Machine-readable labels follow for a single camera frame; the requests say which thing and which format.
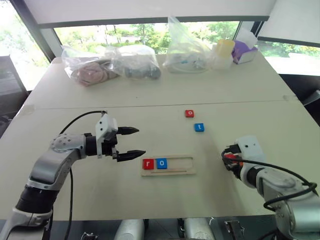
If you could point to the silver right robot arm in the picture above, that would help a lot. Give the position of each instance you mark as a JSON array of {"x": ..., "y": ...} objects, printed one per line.
[{"x": 275, "y": 183}]

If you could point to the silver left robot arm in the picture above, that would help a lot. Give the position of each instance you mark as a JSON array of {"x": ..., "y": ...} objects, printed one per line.
[{"x": 50, "y": 165}]

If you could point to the blue o letter block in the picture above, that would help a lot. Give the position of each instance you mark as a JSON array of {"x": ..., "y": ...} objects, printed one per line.
[{"x": 162, "y": 163}]

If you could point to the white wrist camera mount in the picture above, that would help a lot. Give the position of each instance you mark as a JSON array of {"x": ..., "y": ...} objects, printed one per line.
[
  {"x": 250, "y": 148},
  {"x": 106, "y": 125}
]

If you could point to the narrow white roller blind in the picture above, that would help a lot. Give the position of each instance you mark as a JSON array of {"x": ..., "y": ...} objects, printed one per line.
[{"x": 292, "y": 20}]

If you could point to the blue t letter block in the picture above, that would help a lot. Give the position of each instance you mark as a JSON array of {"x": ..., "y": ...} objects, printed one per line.
[{"x": 199, "y": 127}]

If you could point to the yellow plastic cup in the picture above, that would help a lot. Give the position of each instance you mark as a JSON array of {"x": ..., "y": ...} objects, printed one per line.
[{"x": 225, "y": 48}]

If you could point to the purple and white box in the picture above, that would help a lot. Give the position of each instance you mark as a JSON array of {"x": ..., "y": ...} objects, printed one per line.
[{"x": 243, "y": 53}]

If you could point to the red r letter block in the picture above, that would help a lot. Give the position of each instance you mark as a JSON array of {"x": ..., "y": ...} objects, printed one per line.
[{"x": 148, "y": 164}]

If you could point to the dark furniture with silver part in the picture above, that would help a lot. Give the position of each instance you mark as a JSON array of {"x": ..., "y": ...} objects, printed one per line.
[{"x": 300, "y": 87}]

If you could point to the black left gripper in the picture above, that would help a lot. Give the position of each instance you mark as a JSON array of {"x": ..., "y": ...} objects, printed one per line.
[{"x": 110, "y": 148}]

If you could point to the plastic bag with pink items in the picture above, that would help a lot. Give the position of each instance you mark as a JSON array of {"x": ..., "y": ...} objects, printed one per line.
[{"x": 87, "y": 71}]

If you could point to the plastic bag with grey items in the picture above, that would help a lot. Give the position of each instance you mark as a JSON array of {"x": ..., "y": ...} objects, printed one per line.
[{"x": 140, "y": 67}]

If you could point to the wooden letter tray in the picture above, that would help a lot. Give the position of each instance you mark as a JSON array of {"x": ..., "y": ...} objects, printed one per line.
[{"x": 180, "y": 163}]

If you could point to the white paper sheet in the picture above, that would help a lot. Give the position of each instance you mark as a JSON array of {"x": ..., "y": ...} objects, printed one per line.
[{"x": 246, "y": 37}]

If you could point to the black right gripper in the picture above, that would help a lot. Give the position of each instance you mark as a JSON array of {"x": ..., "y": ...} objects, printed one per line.
[{"x": 236, "y": 170}]

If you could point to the wide white roller blind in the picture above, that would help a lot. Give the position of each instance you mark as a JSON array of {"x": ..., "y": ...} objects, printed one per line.
[{"x": 150, "y": 10}]

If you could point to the small black bracket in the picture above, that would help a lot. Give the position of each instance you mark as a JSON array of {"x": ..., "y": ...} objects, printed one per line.
[{"x": 88, "y": 235}]

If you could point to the silver rounded shape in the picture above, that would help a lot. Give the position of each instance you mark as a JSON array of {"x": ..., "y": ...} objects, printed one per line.
[
  {"x": 130, "y": 229},
  {"x": 197, "y": 228}
]

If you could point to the tall clear plastic bag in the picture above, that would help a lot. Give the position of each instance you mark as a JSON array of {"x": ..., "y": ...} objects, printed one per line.
[{"x": 185, "y": 52}]

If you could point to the red o letter block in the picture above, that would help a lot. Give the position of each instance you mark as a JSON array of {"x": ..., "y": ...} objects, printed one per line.
[{"x": 190, "y": 113}]

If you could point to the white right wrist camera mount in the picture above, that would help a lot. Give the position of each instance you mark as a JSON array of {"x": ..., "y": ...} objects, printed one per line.
[{"x": 250, "y": 148}]

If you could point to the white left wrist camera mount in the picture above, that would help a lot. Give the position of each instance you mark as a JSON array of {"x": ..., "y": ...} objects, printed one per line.
[{"x": 106, "y": 125}]

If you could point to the metal bracket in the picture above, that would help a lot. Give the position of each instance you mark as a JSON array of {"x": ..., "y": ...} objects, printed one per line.
[{"x": 233, "y": 228}]

